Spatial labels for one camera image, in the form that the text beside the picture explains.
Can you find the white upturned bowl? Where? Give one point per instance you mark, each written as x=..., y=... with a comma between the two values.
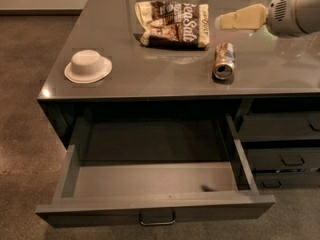
x=87, y=66

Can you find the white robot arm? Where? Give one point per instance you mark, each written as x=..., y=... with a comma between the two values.
x=308, y=15

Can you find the dark grey cabinet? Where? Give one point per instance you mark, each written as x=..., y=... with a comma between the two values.
x=175, y=81

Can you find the metal drawer handle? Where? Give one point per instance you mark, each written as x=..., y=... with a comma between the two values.
x=157, y=219

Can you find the orange soda can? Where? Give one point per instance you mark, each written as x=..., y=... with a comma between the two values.
x=224, y=62

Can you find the open grey top drawer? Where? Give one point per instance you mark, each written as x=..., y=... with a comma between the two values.
x=113, y=171

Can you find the sea salt chip bag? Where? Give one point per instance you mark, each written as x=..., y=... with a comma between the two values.
x=174, y=22

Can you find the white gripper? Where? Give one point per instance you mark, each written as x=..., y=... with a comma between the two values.
x=282, y=16

